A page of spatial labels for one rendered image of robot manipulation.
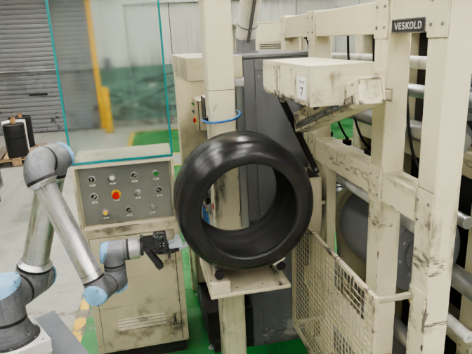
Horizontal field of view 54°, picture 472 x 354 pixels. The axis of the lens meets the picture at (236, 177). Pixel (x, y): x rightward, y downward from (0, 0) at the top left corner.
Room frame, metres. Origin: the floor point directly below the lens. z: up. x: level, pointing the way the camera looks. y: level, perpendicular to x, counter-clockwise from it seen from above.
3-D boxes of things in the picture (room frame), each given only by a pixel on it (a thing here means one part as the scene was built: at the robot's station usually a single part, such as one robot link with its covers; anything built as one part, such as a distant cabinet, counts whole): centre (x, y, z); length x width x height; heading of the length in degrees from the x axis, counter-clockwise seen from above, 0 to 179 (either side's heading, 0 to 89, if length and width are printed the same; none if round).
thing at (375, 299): (1.84, -0.38, 0.65); 0.90 x 0.02 x 0.70; 11
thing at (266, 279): (2.00, -0.01, 0.80); 0.37 x 0.36 x 0.02; 101
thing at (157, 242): (1.83, 0.37, 1.05); 0.12 x 0.08 x 0.09; 101
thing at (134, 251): (1.81, 0.45, 1.04); 0.10 x 0.05 x 0.09; 11
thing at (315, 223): (2.29, -0.34, 1.05); 0.20 x 0.15 x 0.30; 11
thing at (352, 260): (2.56, -0.74, 0.61); 0.33 x 0.06 x 0.86; 101
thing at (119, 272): (1.77, 0.54, 0.93); 0.12 x 0.09 x 0.12; 165
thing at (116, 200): (2.62, 0.65, 0.63); 0.56 x 0.41 x 1.27; 101
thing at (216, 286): (1.97, 0.13, 0.84); 0.36 x 0.09 x 0.06; 11
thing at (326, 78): (1.93, -0.33, 1.71); 0.61 x 0.25 x 0.15; 11
